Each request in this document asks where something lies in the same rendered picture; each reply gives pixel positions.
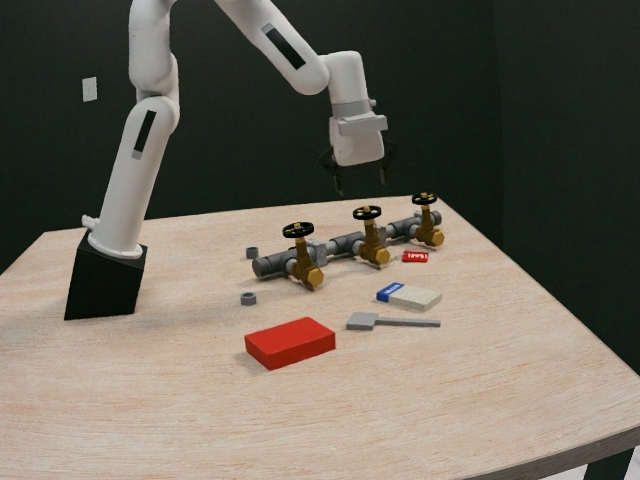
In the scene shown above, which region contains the red square tag with chain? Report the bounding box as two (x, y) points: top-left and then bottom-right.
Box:
(374, 223), (429, 263)

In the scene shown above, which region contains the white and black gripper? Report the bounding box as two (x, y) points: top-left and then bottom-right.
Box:
(317, 116), (399, 196)

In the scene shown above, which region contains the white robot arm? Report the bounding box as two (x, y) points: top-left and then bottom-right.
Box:
(81, 0), (388, 260)

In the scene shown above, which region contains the red rectangular block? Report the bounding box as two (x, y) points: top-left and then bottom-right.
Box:
(244, 316), (336, 371)

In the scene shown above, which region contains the grey t-shaped pipe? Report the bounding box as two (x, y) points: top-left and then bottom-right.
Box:
(252, 192), (445, 287)

